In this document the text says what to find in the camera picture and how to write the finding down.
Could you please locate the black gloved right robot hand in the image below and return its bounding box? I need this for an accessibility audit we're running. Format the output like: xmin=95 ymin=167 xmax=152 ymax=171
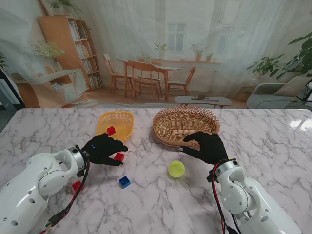
xmin=179 ymin=131 xmax=230 ymax=164

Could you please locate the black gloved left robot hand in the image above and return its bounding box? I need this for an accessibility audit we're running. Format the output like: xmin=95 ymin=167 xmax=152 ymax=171
xmin=80 ymin=133 xmax=129 ymax=168

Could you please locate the blue toy building block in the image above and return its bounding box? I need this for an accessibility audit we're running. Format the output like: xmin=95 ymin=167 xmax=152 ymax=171
xmin=118 ymin=175 xmax=132 ymax=189

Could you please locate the yellow plastic mesh basket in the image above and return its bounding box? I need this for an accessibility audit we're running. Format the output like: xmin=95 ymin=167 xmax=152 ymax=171
xmin=96 ymin=111 xmax=135 ymax=144

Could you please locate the yellow-green tennis ball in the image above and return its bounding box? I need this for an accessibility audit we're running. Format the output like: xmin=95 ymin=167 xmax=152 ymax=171
xmin=167 ymin=160 xmax=186 ymax=180

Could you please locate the oval woven wicker basket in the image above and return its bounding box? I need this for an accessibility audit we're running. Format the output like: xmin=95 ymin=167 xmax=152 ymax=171
xmin=152 ymin=105 xmax=222 ymax=148

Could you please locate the black backdrop stand pole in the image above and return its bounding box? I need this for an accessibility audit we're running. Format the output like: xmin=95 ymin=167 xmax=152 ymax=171
xmin=0 ymin=65 xmax=26 ymax=109

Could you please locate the black tripod stand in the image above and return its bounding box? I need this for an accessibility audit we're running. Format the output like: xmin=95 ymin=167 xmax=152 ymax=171
xmin=296 ymin=80 xmax=312 ymax=105

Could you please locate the printed room scene backdrop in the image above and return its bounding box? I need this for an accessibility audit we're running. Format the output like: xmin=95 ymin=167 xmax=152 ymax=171
xmin=0 ymin=0 xmax=312 ymax=109

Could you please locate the red black right arm cable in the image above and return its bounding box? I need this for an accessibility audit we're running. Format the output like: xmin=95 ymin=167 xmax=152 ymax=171
xmin=207 ymin=160 xmax=242 ymax=234

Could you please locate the red black arm cable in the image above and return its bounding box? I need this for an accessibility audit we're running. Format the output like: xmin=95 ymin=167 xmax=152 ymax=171
xmin=31 ymin=160 xmax=91 ymax=234
xmin=207 ymin=160 xmax=242 ymax=234

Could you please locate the red black left arm cable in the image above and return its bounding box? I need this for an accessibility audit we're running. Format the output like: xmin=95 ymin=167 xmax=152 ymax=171
xmin=31 ymin=160 xmax=91 ymax=234

